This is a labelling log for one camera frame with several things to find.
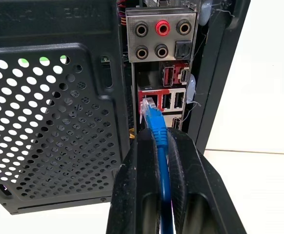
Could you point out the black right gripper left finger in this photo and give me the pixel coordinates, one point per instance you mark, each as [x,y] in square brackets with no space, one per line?
[132,185]

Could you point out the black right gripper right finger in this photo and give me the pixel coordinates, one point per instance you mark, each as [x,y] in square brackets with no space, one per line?
[200,185]

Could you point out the motherboard rear port block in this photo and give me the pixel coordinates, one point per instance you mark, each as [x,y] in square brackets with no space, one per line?
[167,97]

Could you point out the black computer tower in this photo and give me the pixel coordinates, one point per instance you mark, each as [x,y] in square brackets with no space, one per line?
[59,109]

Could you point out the grey audio jack panel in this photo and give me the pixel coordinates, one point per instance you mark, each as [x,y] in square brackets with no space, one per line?
[161,36]

